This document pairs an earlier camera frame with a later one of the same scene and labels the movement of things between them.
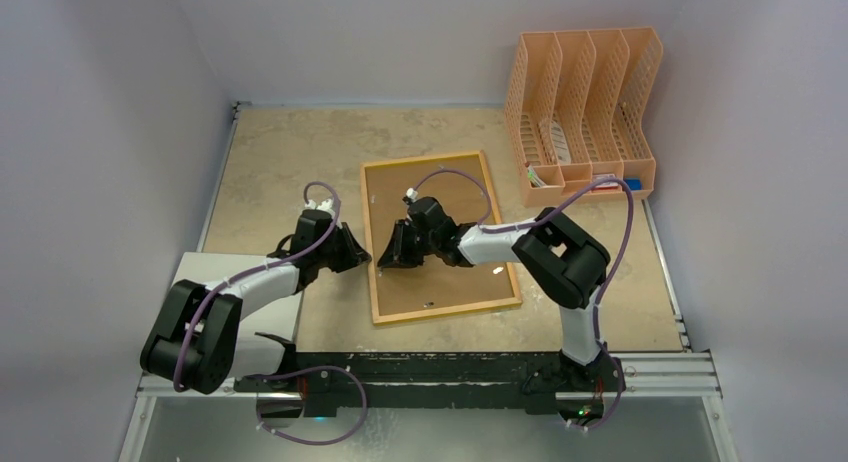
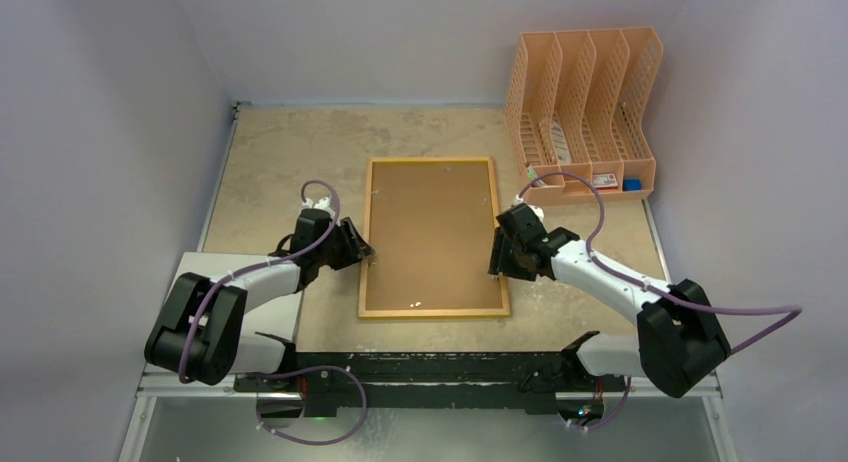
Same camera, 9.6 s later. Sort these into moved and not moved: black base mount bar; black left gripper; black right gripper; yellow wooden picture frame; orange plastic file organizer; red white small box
Moved: black right gripper; yellow wooden picture frame
Not moved: black left gripper; black base mount bar; red white small box; orange plastic file organizer
